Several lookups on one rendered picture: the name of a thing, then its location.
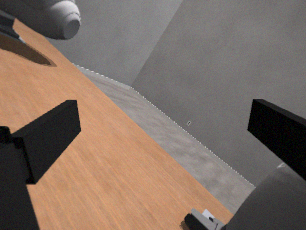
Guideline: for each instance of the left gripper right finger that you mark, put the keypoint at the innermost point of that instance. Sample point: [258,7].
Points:
[281,131]

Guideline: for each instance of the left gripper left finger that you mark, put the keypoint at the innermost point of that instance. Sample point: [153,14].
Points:
[26,155]

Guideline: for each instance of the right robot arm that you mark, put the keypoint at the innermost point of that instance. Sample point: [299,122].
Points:
[55,19]

